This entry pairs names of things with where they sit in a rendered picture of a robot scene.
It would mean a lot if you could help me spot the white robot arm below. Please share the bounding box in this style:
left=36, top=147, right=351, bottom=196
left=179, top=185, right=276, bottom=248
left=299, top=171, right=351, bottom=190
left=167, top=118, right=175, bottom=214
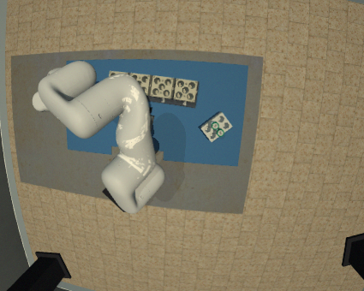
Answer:
left=33, top=61, right=165, bottom=214

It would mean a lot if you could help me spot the blue bench mat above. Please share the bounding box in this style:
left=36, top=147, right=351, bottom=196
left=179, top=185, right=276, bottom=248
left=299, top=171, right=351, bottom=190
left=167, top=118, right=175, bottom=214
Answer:
left=66, top=59, right=248, bottom=166

